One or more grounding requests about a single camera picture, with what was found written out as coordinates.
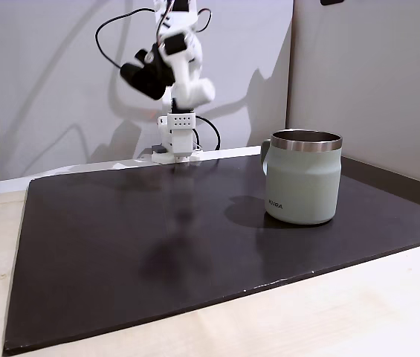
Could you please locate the black camera box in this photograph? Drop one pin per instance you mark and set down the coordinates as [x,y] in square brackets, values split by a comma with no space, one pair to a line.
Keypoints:
[148,76]

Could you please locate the black wall fixture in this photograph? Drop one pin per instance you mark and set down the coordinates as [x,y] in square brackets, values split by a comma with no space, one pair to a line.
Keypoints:
[331,2]

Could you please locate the black table mat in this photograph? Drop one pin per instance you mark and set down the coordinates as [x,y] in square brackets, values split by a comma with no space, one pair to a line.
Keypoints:
[180,253]

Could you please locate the sage green steel mug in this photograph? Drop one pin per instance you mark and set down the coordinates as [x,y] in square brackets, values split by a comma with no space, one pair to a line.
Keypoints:
[302,182]

